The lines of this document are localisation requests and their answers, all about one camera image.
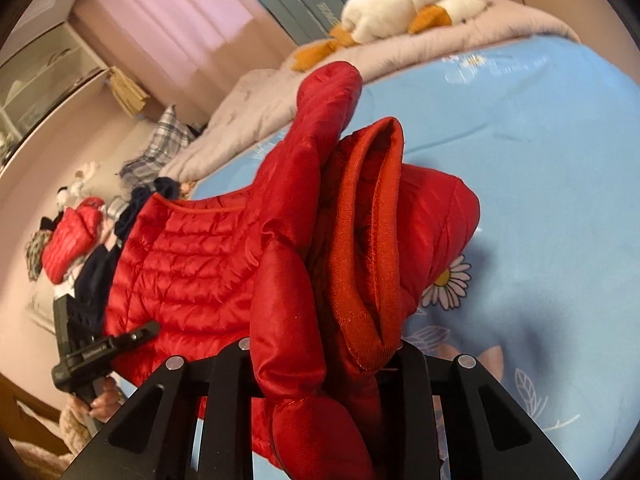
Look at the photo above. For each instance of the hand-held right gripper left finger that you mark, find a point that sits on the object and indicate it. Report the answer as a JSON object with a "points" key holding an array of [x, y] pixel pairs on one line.
{"points": [[230, 375]]}

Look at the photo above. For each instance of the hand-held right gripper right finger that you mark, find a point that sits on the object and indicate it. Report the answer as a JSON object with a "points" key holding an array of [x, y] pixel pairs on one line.
{"points": [[410, 395]]}

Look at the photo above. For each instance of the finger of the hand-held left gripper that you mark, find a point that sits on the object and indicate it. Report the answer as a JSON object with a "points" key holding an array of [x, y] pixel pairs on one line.
{"points": [[137, 335]]}

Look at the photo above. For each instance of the person's left hand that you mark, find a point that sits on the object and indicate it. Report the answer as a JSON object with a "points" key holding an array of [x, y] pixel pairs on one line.
{"points": [[107, 402]]}

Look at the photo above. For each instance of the beige fluffy rug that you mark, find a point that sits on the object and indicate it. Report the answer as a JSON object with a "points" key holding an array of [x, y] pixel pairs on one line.
{"points": [[75, 430]]}

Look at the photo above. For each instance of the green patterned cloth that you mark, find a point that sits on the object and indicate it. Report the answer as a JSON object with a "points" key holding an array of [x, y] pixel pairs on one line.
{"points": [[36, 255]]}

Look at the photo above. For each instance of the small red down jacket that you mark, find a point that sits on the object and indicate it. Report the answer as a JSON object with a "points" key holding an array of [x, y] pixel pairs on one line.
{"points": [[70, 240]]}

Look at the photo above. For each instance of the white plush toys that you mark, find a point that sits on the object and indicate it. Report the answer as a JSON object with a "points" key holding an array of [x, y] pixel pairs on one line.
{"points": [[80, 185]]}

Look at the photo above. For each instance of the plaid pillow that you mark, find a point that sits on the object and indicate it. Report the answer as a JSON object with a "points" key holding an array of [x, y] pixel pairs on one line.
{"points": [[160, 145]]}

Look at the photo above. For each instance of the yellow woven cloth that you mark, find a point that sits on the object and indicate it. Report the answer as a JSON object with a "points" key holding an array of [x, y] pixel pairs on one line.
{"points": [[127, 90]]}

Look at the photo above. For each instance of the grey quilt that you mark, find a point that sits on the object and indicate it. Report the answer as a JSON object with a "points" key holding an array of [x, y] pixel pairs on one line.
{"points": [[240, 105]]}

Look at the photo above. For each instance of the glass-front cabinet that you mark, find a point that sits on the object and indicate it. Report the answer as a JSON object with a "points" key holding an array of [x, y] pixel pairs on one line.
{"points": [[45, 80]]}

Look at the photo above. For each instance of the blue floral bedsheet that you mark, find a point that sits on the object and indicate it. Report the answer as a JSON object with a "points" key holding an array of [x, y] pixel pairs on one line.
{"points": [[550, 160]]}

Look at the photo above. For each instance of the pink curtain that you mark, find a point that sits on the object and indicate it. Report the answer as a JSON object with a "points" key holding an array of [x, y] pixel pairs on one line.
{"points": [[175, 10]]}

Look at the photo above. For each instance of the white goose plush toy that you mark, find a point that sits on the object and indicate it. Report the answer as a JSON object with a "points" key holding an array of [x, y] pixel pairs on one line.
{"points": [[400, 0]]}

